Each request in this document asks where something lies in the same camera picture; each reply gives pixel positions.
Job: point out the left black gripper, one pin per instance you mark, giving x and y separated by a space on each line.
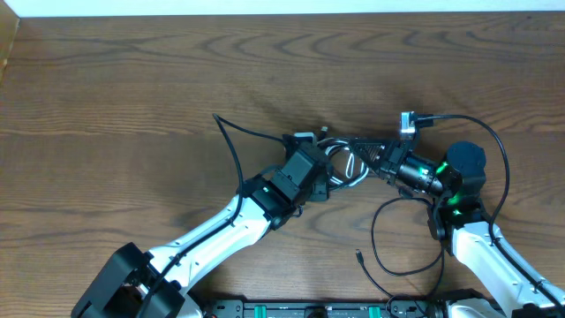
325 192

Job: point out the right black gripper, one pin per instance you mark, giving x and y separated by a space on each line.
392 160

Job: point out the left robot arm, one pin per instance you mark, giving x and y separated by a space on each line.
157 283

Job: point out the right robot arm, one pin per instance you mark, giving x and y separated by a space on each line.
457 218

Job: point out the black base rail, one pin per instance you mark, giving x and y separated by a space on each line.
236 308

